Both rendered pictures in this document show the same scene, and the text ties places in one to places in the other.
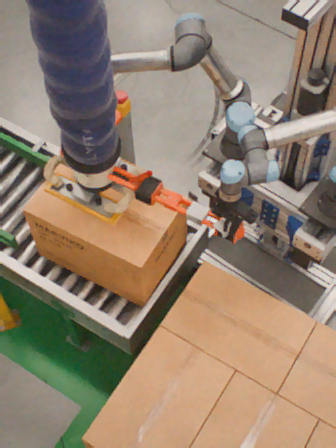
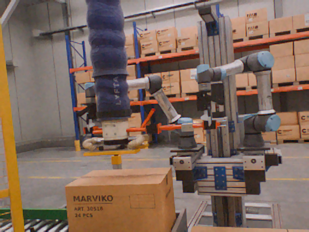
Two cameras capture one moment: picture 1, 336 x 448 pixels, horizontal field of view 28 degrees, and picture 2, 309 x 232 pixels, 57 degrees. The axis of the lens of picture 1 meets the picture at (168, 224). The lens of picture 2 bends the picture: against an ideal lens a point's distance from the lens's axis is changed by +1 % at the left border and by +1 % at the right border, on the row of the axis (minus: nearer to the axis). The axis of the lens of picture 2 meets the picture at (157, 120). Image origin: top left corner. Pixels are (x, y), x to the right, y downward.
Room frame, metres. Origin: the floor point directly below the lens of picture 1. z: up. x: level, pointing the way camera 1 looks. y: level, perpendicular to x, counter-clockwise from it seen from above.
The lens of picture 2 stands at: (-0.23, 0.60, 1.38)
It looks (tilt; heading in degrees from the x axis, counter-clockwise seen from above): 3 degrees down; 342
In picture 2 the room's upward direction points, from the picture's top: 5 degrees counter-clockwise
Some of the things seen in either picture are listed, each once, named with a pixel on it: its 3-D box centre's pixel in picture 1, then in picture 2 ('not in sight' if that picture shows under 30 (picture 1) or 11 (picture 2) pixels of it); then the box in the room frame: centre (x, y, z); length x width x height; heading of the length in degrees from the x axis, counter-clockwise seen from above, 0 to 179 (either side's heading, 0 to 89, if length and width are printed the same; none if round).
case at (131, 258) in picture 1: (109, 227); (124, 205); (1.61, 0.27, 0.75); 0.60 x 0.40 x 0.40; 59
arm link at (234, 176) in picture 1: (232, 177); (203, 74); (1.29, -0.22, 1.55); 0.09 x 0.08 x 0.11; 100
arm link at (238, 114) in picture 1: (239, 121); (185, 126); (1.83, -0.31, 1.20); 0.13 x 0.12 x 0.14; 179
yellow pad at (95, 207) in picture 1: (84, 196); (111, 149); (1.51, 0.34, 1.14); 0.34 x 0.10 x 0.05; 58
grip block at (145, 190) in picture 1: (148, 189); (153, 128); (1.46, 0.07, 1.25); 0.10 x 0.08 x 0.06; 148
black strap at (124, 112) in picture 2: (91, 145); (114, 113); (1.60, 0.28, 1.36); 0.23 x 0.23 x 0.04
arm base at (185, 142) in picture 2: (237, 140); (187, 141); (1.82, -0.31, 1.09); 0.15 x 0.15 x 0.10
